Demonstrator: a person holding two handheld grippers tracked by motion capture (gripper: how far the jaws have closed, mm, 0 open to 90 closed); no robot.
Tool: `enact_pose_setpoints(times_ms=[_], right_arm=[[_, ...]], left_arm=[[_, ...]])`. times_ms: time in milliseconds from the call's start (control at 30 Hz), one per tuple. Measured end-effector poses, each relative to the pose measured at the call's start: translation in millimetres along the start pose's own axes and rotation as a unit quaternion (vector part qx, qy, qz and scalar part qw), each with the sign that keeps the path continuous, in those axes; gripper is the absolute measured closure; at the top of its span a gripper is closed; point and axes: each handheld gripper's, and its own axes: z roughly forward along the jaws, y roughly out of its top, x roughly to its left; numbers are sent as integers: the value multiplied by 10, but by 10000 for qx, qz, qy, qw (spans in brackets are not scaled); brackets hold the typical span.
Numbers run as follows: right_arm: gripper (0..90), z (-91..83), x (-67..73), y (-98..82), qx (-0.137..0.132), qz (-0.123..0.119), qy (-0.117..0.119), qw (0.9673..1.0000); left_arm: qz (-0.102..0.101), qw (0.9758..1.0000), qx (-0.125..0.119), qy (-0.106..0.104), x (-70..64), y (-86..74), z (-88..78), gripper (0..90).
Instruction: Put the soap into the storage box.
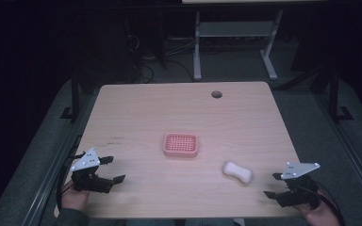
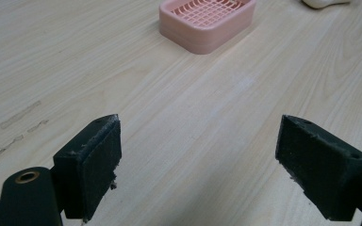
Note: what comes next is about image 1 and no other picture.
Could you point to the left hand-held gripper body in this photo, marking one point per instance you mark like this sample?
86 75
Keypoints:
86 160

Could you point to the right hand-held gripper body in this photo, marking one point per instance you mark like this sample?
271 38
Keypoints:
297 169

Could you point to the white soap bar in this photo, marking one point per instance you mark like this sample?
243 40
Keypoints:
237 172

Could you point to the pink soap dish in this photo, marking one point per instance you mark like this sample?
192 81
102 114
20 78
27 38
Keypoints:
180 145

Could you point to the person's left hand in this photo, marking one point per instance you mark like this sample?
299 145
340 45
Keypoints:
74 199

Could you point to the person's right hand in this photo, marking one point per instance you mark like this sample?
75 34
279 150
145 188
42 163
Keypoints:
319 216

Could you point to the black metal stand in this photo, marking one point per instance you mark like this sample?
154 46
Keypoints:
333 94
74 94

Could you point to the grey metal rail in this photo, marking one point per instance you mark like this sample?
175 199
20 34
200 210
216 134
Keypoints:
48 185
352 157

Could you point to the white metal table frame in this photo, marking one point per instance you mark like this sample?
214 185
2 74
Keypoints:
232 29

